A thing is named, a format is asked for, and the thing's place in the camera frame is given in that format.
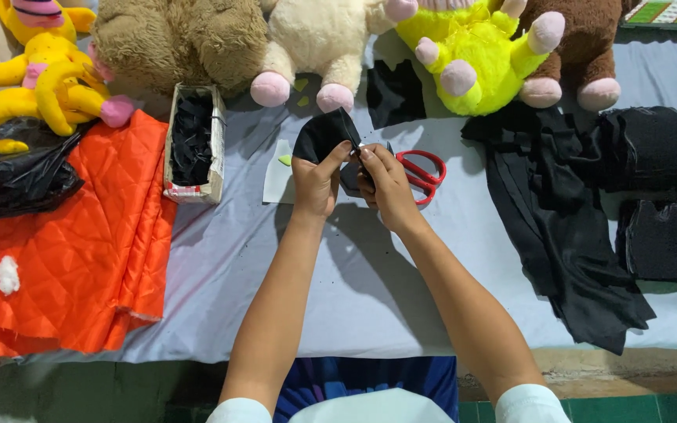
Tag heap of black fabric scraps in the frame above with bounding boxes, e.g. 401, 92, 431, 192
170, 93, 215, 188

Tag black cut fabric panel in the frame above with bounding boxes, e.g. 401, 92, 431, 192
616, 199, 677, 282

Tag cardboard box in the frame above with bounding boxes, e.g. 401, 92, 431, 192
163, 83, 228, 206

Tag grey table sheet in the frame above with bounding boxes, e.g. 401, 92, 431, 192
18, 28, 677, 366

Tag person's left hand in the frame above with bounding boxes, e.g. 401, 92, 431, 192
290, 140, 355, 221

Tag green patterned mat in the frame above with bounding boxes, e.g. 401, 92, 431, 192
620, 0, 677, 29

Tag yellow long-limbed plush toy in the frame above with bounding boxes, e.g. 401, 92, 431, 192
0, 0, 135, 155

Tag cream plush toy pink feet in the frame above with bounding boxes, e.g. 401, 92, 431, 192
250, 0, 419, 114

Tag person's blue patterned skirt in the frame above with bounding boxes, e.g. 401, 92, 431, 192
273, 355, 460, 423

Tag stack of black cut pieces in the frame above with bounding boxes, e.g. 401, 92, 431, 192
599, 105, 677, 193

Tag long black cloth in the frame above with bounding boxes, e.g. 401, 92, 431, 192
460, 102, 658, 357

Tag person's right hand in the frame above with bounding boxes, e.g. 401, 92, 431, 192
356, 143, 429, 235

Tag black plastic bag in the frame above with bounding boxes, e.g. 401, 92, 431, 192
0, 117, 91, 221

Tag red handled scissors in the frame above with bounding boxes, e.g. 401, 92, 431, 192
393, 149, 448, 207

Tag square black fabric patch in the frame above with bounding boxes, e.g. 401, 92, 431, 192
366, 58, 428, 130

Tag brown plush toy pink feet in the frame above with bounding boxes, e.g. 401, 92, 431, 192
517, 0, 640, 113

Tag neon yellow plush toy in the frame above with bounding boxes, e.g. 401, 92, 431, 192
395, 0, 566, 117

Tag orange quilted fabric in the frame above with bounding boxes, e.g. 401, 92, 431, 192
0, 109, 178, 370

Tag white stuffing tuft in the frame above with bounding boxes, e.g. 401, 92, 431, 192
0, 255, 22, 297

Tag tan furry plush toy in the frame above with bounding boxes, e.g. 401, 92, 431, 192
88, 0, 270, 100

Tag white paper sheet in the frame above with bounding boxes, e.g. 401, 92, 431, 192
262, 139, 299, 206

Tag person's white shirt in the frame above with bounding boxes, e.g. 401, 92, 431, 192
206, 383, 572, 423

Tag small black fabric piece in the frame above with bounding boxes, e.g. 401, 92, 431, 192
339, 161, 375, 198

